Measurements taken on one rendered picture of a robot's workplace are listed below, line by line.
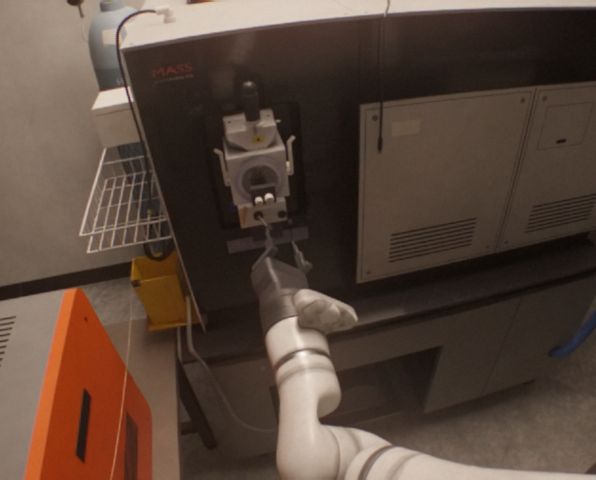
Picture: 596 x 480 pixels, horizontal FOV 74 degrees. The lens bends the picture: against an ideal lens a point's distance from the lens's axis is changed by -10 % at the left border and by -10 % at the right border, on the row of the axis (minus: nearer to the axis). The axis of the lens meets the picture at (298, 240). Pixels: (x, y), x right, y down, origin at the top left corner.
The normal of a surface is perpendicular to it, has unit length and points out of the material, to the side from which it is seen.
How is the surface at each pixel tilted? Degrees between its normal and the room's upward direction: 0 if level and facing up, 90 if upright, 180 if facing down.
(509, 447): 0
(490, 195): 90
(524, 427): 0
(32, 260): 90
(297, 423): 37
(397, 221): 90
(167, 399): 0
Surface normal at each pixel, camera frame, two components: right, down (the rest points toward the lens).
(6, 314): -0.07, -0.77
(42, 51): 0.21, 0.61
